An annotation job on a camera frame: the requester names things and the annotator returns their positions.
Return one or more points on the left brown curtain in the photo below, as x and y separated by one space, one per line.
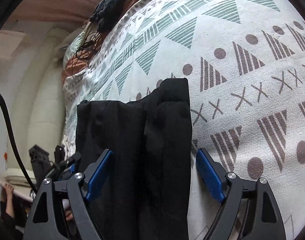
64 11

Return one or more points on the patterned white bed cover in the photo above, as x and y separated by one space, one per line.
244 61

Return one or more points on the cream upholstered headboard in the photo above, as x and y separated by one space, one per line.
38 109

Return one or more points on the black garment with yellow stripes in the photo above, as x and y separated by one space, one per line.
146 195

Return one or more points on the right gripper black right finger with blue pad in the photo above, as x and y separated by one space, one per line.
252 201

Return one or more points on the brown and beige duvet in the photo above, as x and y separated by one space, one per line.
86 45

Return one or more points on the dark knitted sweater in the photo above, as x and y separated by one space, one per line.
106 14

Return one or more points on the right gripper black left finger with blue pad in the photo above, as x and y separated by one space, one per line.
47 220

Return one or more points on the person's left hand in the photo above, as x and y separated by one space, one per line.
6 199

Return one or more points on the beige cloth wall cover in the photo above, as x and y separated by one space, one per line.
9 42

